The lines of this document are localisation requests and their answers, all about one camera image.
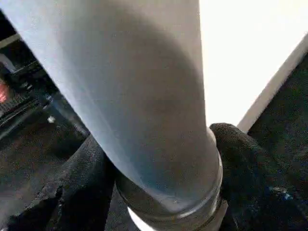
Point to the white plastic table top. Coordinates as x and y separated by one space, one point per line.
250 53

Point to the black plastic mat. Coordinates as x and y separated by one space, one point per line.
29 159

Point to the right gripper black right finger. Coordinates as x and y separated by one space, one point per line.
264 183

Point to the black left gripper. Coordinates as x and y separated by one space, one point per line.
24 103

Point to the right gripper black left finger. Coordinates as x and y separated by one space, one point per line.
62 192

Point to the white plastic table leg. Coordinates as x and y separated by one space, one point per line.
134 96

